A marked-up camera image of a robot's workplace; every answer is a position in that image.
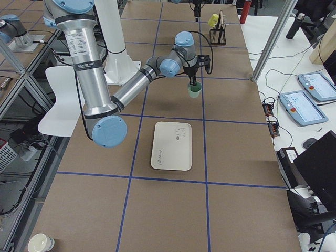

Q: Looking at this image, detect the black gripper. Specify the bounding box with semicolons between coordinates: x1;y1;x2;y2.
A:
193;0;203;18
183;55;212;86

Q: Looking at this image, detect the pale green cup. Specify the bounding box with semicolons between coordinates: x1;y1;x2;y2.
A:
188;82;202;98

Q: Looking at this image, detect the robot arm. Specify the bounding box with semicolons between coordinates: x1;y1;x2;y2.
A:
44;1;213;148
170;0;207;21

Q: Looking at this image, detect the yellow cup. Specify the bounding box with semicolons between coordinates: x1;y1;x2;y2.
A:
208;13;219;28

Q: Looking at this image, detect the cream rabbit tray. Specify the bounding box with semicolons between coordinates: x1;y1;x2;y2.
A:
151;121;192;171

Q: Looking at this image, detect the paper cup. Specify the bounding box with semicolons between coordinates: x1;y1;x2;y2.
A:
27;233;55;252

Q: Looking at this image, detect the red cylinder bottle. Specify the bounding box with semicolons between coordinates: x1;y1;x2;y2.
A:
239;0;252;24

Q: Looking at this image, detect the black thermos bottle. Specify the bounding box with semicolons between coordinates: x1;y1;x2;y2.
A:
286;13;306;39

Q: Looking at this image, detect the near teach pendant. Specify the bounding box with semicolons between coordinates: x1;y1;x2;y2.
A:
279;90;329;127

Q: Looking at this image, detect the teach pendant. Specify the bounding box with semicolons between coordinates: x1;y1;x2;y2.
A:
298;72;335;102
279;90;329;127

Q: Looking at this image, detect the far teach pendant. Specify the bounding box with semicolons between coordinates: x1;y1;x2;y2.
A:
298;72;335;102

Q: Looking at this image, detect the black computer mouse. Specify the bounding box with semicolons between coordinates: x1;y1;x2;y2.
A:
302;138;317;149

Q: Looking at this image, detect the white chair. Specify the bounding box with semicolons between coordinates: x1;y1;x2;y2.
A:
38;66;80;137

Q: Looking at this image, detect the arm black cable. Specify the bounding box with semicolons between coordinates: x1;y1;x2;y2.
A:
146;30;214;82

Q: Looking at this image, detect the black wire cup rack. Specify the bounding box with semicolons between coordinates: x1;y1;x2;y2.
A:
209;10;227;45

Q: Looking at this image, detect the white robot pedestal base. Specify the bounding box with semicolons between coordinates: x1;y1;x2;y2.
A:
94;0;141;85

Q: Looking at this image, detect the aluminium frame post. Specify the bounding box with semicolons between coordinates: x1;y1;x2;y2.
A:
251;0;298;82

